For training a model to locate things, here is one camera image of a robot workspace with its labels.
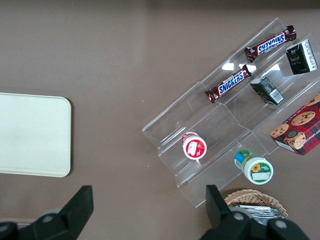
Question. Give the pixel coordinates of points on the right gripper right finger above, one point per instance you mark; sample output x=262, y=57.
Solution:
x=225, y=222

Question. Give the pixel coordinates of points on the light wicker basket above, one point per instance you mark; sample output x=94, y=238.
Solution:
x=250, y=197

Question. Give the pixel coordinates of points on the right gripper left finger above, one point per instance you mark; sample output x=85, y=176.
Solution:
x=72, y=212

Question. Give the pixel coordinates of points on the red lid yogurt cup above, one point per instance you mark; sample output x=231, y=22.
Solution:
x=194, y=148

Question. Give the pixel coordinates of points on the small black drink carton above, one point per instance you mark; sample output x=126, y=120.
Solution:
x=266, y=91
x=300, y=58

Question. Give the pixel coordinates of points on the silver foil packs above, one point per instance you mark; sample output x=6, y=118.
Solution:
x=262, y=212

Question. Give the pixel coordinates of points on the cream plastic tray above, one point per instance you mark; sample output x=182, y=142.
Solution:
x=32, y=135

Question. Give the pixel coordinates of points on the clear acrylic stepped stand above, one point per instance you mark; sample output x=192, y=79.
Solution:
x=220, y=125

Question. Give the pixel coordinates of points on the green lid yogurt cup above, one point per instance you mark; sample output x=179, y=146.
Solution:
x=257, y=171

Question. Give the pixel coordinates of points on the red plaid cookie box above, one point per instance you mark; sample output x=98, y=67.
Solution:
x=300, y=130

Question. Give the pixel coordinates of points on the Snickers chocolate bar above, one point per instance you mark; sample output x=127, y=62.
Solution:
x=271, y=43
x=231, y=83

